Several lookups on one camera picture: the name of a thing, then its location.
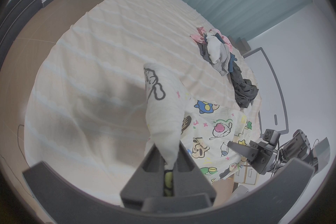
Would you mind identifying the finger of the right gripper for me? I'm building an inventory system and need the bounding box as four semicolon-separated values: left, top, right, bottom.
227;141;254;160

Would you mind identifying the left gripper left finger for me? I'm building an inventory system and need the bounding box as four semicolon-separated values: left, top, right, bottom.
120;142;169;205

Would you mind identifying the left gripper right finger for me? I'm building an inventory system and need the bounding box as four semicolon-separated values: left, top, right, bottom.
173;140;217;204

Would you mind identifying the white printed pyjama top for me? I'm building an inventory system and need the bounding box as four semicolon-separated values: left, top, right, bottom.
143;61;249;198

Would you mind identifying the pile of clothes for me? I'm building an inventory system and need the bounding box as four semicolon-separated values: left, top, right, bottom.
190;26;238;77

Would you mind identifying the cream bedside table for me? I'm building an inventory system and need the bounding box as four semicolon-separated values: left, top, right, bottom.
233;163;257;186

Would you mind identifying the black garment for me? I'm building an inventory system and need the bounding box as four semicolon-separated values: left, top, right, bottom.
229;60;260;109

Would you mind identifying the grey bedside table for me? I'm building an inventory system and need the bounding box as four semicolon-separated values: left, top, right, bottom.
228;36;251;54

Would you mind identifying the bed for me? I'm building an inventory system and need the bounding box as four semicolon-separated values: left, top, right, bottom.
25;0;290;205

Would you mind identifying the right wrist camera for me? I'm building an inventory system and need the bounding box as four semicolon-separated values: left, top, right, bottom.
262;128;281;148

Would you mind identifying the black cable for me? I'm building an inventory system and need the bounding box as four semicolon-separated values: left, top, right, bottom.
16;124;26;158

